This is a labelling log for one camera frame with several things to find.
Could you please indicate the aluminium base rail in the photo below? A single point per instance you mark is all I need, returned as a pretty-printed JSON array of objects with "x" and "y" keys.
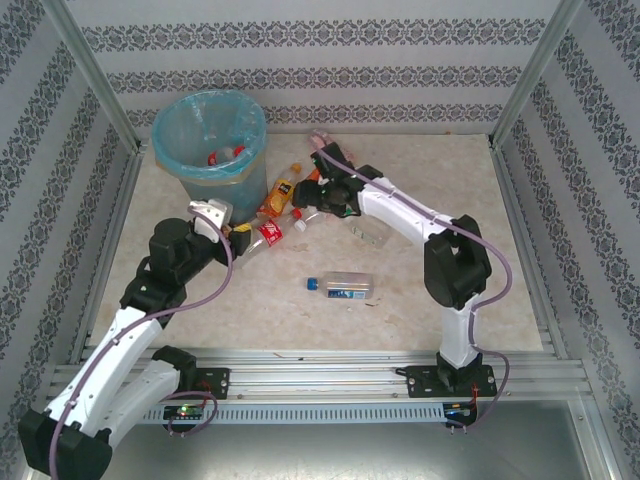
[{"x": 320, "y": 380}]

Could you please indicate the blue plastic bin liner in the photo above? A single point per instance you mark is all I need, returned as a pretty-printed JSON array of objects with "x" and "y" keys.
[{"x": 185, "y": 125}]

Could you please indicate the small circuit board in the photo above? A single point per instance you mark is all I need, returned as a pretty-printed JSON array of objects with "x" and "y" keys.
[
  {"x": 457, "y": 410},
  {"x": 185, "y": 411}
]

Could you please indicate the orange label plastic bottle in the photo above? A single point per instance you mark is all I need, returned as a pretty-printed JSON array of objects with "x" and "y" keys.
[{"x": 313, "y": 174}]

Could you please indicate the clear bottle red cap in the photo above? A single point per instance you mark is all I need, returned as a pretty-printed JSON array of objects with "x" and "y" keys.
[{"x": 212, "y": 159}]

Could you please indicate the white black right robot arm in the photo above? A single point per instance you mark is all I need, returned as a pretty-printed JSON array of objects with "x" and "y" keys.
[{"x": 400, "y": 207}]

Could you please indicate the small brown scrap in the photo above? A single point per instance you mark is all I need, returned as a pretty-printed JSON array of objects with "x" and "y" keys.
[{"x": 372, "y": 303}]

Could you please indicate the pink label plastic bottle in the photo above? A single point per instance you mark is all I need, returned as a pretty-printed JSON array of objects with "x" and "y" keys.
[{"x": 320, "y": 137}]

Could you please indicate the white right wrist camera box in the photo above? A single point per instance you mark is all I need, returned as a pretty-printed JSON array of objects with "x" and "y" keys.
[{"x": 317, "y": 161}]

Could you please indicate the yellow label bottle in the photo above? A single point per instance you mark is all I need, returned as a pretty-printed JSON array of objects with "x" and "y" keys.
[{"x": 280, "y": 197}]

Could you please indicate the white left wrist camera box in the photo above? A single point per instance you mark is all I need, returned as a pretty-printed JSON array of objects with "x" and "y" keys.
[{"x": 210, "y": 212}]

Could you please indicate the aluminium frame post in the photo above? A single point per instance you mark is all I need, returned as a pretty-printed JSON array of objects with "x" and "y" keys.
[
  {"x": 95, "y": 70},
  {"x": 537, "y": 70}
]

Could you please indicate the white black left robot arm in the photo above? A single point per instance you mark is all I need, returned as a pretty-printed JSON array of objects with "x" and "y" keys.
[{"x": 120, "y": 345}]

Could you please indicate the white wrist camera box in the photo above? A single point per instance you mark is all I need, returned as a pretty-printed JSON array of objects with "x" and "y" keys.
[
  {"x": 317, "y": 161},
  {"x": 210, "y": 212}
]

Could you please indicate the grey metal mesh bin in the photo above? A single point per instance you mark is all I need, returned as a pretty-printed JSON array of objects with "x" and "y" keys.
[{"x": 230, "y": 200}]

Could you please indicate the grey metal panel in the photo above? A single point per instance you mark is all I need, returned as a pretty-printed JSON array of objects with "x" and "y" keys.
[{"x": 320, "y": 455}]

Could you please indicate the small red label cola bottle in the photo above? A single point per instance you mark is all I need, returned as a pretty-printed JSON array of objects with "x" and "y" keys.
[{"x": 270, "y": 233}]

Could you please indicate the blue cap water bottle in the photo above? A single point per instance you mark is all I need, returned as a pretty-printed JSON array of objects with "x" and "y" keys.
[{"x": 345, "y": 286}]

